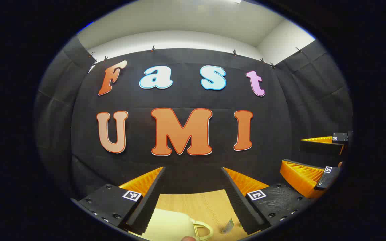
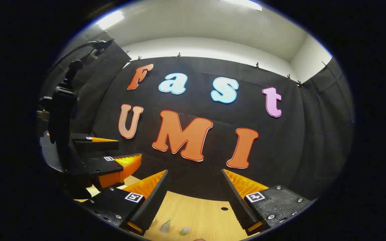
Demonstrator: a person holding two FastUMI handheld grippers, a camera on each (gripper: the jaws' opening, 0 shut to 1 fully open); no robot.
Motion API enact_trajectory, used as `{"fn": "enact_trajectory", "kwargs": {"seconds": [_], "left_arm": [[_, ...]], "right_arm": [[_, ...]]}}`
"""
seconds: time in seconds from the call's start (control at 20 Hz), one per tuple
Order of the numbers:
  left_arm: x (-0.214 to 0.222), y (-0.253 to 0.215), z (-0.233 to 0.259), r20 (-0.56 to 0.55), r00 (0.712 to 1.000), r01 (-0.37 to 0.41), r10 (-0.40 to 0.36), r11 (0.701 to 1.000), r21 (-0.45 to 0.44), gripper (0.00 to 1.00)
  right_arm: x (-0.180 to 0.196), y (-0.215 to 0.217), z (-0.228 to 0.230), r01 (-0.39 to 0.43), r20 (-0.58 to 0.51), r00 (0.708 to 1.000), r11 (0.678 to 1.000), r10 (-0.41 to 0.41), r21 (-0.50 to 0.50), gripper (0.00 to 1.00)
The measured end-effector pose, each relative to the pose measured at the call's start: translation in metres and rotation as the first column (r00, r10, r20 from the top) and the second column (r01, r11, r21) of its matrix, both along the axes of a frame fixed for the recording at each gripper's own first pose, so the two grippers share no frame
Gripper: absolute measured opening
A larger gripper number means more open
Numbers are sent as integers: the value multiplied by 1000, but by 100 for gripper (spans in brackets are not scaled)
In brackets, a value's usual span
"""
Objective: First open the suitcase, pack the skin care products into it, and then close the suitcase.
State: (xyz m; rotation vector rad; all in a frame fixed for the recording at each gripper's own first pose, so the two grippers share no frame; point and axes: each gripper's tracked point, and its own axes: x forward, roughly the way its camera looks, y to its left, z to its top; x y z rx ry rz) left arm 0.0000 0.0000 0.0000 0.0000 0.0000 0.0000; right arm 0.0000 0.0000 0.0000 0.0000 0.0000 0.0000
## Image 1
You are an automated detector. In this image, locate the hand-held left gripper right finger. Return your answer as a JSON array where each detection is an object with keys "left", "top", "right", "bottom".
[{"left": 220, "top": 166, "right": 314, "bottom": 235}]

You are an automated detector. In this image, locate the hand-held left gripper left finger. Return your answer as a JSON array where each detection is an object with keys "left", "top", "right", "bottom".
[{"left": 71, "top": 166, "right": 166, "bottom": 236}]

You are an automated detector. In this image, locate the white tube with green label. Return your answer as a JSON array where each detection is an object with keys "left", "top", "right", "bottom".
[{"left": 220, "top": 218, "right": 235, "bottom": 234}]

